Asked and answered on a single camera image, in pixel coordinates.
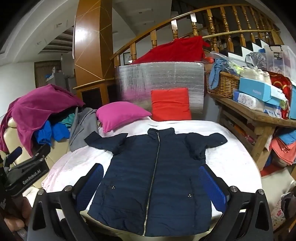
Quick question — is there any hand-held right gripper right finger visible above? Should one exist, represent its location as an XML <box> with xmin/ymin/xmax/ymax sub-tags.
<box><xmin>198</xmin><ymin>164</ymin><xmax>274</xmax><ymax>241</ymax></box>

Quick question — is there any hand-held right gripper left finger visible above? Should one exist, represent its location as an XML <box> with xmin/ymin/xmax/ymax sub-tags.
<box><xmin>27</xmin><ymin>163</ymin><xmax>104</xmax><ymax>241</ymax></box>

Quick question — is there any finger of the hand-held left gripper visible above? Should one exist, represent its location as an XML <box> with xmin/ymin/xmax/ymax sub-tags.
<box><xmin>4</xmin><ymin>146</ymin><xmax>23</xmax><ymax>168</ymax></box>
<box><xmin>34</xmin><ymin>144</ymin><xmax>51</xmax><ymax>160</ymax></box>

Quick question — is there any navy blue zip jacket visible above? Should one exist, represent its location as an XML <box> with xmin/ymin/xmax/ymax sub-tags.
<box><xmin>84</xmin><ymin>127</ymin><xmax>227</xmax><ymax>237</ymax></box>

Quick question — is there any stack of folded clothes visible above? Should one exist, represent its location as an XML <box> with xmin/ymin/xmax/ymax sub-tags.
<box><xmin>269</xmin><ymin>127</ymin><xmax>296</xmax><ymax>166</ymax></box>

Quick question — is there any person's left hand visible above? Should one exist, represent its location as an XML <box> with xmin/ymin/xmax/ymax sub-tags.
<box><xmin>3</xmin><ymin>200</ymin><xmax>31</xmax><ymax>235</ymax></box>

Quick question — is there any bright blue garment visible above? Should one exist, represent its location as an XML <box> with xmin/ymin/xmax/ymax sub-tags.
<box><xmin>35</xmin><ymin>120</ymin><xmax>70</xmax><ymax>146</ymax></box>

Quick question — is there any white bed sheet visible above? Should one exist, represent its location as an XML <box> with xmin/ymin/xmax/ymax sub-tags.
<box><xmin>42</xmin><ymin>115</ymin><xmax>263</xmax><ymax>232</ymax></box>

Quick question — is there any teal garment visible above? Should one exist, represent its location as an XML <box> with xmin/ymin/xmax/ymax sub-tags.
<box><xmin>61</xmin><ymin>113</ymin><xmax>75</xmax><ymax>128</ymax></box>

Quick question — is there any magenta blanket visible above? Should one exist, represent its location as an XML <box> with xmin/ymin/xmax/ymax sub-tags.
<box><xmin>0</xmin><ymin>84</ymin><xmax>86</xmax><ymax>157</ymax></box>

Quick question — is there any grey garment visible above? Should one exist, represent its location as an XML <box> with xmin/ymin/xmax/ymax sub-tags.
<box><xmin>69</xmin><ymin>108</ymin><xmax>100</xmax><ymax>152</ymax></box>

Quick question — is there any red floor mat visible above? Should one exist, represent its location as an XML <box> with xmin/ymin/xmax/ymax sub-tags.
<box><xmin>260</xmin><ymin>163</ymin><xmax>281</xmax><ymax>178</ymax></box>

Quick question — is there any floral cloth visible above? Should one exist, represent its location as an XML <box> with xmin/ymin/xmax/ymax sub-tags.
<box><xmin>270</xmin><ymin>192</ymin><xmax>292</xmax><ymax>230</ymax></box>

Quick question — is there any grey cabinet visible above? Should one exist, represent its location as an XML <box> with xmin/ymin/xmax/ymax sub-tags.
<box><xmin>54</xmin><ymin>67</ymin><xmax>77</xmax><ymax>93</ymax></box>

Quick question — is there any magenta pillow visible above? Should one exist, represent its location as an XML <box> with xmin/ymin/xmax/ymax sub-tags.
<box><xmin>96</xmin><ymin>101</ymin><xmax>152</xmax><ymax>133</ymax></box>

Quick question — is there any wooden chair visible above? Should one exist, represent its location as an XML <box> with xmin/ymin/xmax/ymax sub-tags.
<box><xmin>207</xmin><ymin>91</ymin><xmax>296</xmax><ymax>171</ymax></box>

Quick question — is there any orange-red folded cloth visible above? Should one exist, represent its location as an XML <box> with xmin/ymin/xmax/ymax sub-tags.
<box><xmin>150</xmin><ymin>88</ymin><xmax>192</xmax><ymax>121</ymax></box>

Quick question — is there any white printed box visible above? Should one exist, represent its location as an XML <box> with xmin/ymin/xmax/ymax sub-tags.
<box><xmin>233</xmin><ymin>91</ymin><xmax>265</xmax><ymax>112</ymax></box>

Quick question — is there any wicker basket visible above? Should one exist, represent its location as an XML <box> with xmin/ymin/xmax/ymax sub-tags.
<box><xmin>206</xmin><ymin>71</ymin><xmax>241</xmax><ymax>99</ymax></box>

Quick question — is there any light blue cardboard box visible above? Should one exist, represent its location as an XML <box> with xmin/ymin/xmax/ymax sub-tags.
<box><xmin>239</xmin><ymin>77</ymin><xmax>288</xmax><ymax>107</ymax></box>

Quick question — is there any light blue cloth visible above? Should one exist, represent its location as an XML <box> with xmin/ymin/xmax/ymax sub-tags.
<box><xmin>208</xmin><ymin>58</ymin><xmax>234</xmax><ymax>90</ymax></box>

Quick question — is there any wooden pillar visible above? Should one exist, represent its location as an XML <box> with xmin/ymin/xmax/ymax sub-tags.
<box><xmin>73</xmin><ymin>0</ymin><xmax>114</xmax><ymax>109</ymax></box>

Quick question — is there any white plastic bag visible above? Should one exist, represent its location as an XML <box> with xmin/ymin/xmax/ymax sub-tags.
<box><xmin>240</xmin><ymin>66</ymin><xmax>272</xmax><ymax>85</ymax></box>

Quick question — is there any red printed blanket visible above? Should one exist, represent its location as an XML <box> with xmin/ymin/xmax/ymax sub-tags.
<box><xmin>267</xmin><ymin>71</ymin><xmax>294</xmax><ymax>120</ymax></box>

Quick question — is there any silver foil mat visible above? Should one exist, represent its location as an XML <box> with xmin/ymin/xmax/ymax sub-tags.
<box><xmin>115</xmin><ymin>61</ymin><xmax>205</xmax><ymax>120</ymax></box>

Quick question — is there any dark plastic bag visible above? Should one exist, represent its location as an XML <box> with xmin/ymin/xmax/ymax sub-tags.
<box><xmin>245</xmin><ymin>52</ymin><xmax>267</xmax><ymax>70</ymax></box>

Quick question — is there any dark red cloth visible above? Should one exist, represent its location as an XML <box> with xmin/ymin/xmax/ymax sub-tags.
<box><xmin>132</xmin><ymin>36</ymin><xmax>205</xmax><ymax>64</ymax></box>

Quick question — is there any clear plastic storage box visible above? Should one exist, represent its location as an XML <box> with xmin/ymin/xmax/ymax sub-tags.
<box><xmin>264</xmin><ymin>45</ymin><xmax>296</xmax><ymax>72</ymax></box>

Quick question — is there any wooden stair railing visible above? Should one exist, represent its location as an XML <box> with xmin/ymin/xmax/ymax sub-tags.
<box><xmin>110</xmin><ymin>6</ymin><xmax>285</xmax><ymax>67</ymax></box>

